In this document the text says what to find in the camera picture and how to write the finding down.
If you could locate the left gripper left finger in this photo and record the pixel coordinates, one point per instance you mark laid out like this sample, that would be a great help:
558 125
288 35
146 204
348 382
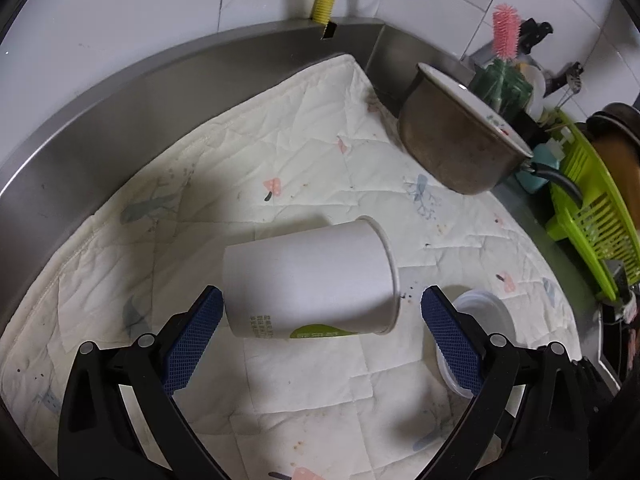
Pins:
96 437

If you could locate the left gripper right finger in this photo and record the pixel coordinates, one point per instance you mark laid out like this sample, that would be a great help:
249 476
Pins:
532 412

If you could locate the white paper cup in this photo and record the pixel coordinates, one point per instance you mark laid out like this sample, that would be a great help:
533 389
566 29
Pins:
329 282

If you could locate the lime green dish rack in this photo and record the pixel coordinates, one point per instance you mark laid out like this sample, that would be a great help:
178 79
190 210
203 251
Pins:
600 229

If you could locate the brown upturned bowl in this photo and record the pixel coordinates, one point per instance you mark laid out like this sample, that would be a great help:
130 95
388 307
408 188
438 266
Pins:
622 162

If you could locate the metal pot with lid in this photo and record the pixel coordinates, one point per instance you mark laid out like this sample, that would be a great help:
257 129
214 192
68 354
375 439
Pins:
462 142

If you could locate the dark metal wok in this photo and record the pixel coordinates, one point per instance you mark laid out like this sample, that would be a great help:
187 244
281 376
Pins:
617 118

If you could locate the green glass jar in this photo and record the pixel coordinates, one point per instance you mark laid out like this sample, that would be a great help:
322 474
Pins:
502 86

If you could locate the white quilted mat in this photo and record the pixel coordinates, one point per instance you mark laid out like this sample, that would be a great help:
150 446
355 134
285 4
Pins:
318 149

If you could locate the pink bottle brush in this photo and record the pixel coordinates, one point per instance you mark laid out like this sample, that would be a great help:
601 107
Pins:
506 24

